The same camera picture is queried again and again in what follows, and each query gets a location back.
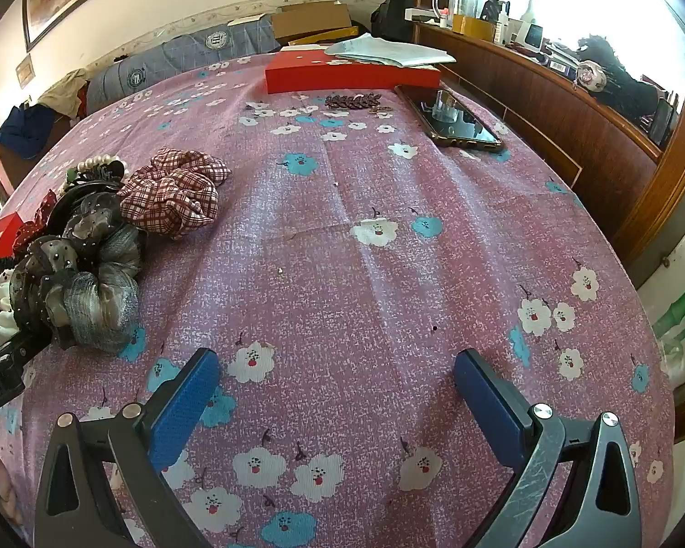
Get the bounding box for pink chair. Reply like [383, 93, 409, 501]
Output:
[0, 137, 47, 195]

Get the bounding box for black bag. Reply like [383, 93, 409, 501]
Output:
[370, 0, 416, 43]

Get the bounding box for red polka dot scrunchie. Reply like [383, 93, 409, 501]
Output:
[12, 190, 63, 252]

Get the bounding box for purple floral bedsheet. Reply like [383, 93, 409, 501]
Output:
[0, 51, 677, 548]

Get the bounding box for grey blue pillow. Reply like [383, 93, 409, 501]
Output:
[85, 14, 280, 112]

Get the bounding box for brown leaf hair clip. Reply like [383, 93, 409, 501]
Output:
[324, 93, 385, 111]

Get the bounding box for pale blue paper sheets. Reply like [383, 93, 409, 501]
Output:
[325, 33, 458, 68]

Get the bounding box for beige garment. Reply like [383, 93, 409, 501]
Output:
[37, 68, 92, 118]

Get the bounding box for black fluffy cloth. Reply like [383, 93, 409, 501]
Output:
[576, 36, 671, 126]

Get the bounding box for black hair claw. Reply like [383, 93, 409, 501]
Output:
[48, 163, 129, 235]

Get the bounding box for yellow box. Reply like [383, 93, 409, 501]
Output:
[452, 14, 495, 41]

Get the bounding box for wooden headboard ledge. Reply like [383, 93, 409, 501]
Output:
[411, 20, 666, 275]

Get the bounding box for blue clothes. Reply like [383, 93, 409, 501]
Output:
[3, 104, 58, 158]

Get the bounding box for flat red gift box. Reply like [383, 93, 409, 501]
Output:
[264, 50, 442, 95]

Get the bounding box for cardboard box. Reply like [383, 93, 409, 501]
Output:
[271, 1, 359, 47]

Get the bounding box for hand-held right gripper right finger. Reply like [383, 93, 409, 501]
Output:
[453, 348, 643, 548]

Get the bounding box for clear measuring jug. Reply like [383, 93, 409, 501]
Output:
[432, 0, 480, 26]

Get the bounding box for black smartphone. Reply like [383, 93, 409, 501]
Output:
[394, 84, 504, 152]

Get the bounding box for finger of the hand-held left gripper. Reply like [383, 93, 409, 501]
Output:
[0, 324, 55, 367]

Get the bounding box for pearl bead hair tie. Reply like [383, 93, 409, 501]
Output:
[63, 153, 121, 180]

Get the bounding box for red plaid scrunchie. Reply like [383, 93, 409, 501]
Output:
[117, 147, 233, 239]

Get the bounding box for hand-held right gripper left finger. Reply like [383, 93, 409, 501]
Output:
[34, 347, 221, 548]

